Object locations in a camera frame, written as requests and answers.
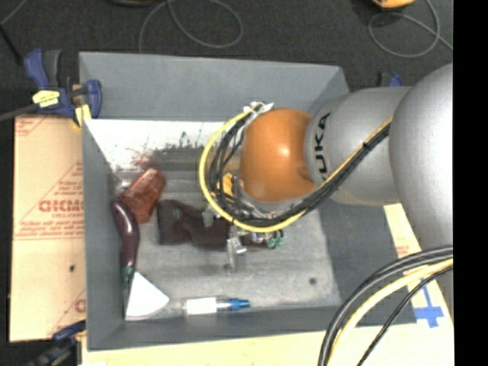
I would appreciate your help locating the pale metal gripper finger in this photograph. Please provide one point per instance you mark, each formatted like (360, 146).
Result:
(231, 252)
(240, 251)

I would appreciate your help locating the dark brown cloth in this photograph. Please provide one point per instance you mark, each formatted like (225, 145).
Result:
(183, 227)

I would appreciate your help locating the white tube with blue cap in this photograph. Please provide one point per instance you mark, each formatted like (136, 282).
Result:
(206, 305)

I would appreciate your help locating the white wedge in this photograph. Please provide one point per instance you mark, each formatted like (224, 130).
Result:
(144, 297)

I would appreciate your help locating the purple toy eggplant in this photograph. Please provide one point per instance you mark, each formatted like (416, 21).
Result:
(129, 231)

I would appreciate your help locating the grey metal bin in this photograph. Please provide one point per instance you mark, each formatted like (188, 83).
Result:
(228, 90)

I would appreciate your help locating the brown cardboard board, red print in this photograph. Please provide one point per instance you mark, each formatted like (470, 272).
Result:
(42, 204)

